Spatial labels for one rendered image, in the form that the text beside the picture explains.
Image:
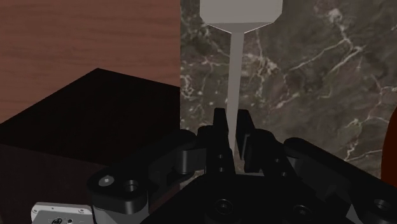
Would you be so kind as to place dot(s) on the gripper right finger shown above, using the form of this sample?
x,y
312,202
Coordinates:
x,y
266,152

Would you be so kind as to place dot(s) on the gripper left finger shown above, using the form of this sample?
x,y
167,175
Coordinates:
x,y
214,149

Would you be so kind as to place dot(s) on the grey spatula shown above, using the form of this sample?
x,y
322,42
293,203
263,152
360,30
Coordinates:
x,y
235,77

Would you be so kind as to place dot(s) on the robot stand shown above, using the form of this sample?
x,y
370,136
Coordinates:
x,y
93,118

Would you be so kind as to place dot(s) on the dark red round object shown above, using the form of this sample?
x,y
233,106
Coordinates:
x,y
391,149

